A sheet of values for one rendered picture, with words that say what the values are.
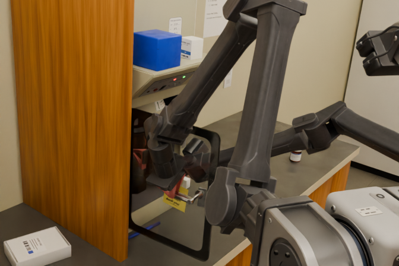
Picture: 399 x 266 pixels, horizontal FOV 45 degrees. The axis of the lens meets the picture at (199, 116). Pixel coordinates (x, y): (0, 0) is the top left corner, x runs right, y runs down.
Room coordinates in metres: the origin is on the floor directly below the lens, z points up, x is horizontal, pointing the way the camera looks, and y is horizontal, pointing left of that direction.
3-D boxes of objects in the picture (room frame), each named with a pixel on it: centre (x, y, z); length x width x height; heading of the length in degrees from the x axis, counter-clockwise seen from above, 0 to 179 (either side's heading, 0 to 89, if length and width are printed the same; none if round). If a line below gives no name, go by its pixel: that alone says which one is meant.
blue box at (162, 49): (1.31, 0.13, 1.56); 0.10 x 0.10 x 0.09; 54
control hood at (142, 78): (1.38, 0.08, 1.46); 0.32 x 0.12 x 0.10; 144
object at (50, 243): (1.18, 0.45, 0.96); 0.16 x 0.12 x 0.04; 129
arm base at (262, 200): (0.64, -0.12, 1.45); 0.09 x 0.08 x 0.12; 112
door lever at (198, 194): (1.15, 0.03, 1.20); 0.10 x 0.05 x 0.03; 60
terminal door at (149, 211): (1.21, 0.07, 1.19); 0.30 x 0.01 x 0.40; 60
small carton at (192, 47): (1.44, 0.04, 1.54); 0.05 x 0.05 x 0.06; 47
